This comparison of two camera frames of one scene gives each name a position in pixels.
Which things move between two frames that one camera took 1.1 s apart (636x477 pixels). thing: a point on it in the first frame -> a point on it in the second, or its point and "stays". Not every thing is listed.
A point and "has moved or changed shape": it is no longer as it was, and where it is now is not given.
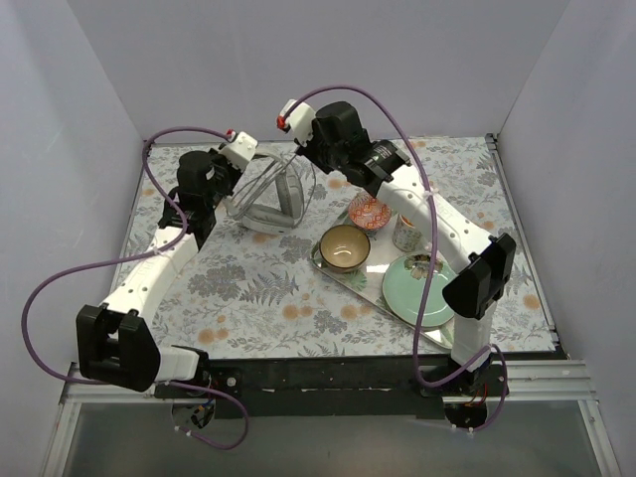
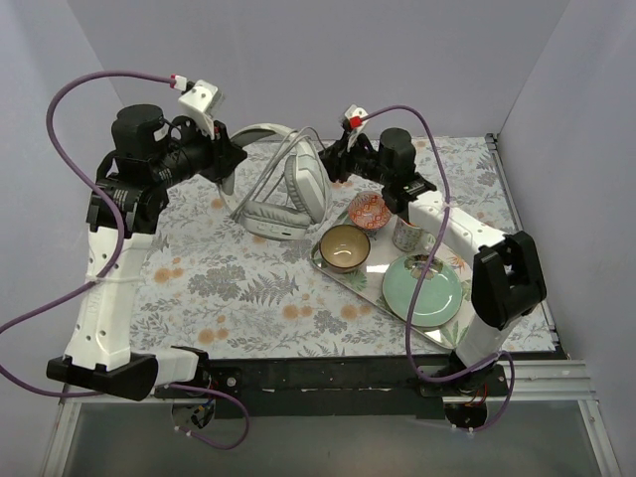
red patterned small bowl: x=369 y=213 stays
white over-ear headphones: x=263 y=219 has moved or changed shape
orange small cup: x=405 y=237 stays
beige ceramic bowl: x=344 y=248 stays
